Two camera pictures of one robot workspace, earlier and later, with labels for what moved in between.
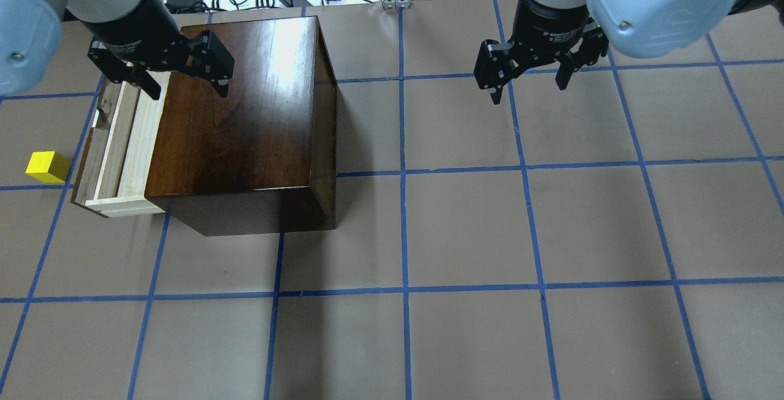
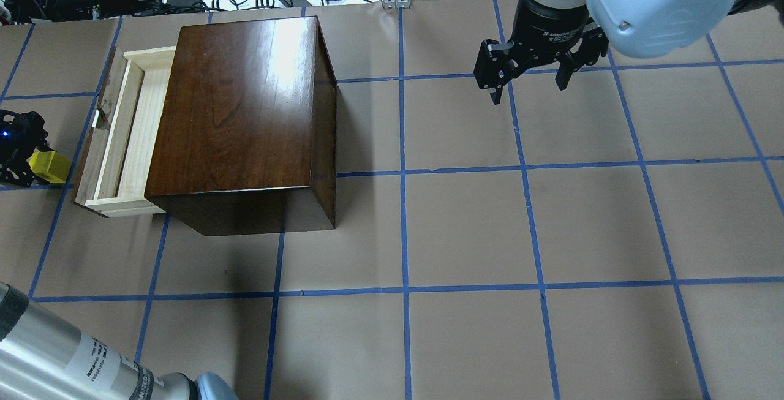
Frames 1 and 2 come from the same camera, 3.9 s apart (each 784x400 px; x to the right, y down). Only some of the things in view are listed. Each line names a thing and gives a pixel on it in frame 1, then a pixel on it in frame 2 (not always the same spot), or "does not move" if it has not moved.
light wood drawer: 114,176 does not move
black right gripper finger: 497,65 does not move
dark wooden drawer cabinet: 263,158 does not move
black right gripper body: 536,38 does not move
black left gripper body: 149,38 -> 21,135
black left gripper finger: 211,59 -> 19,173
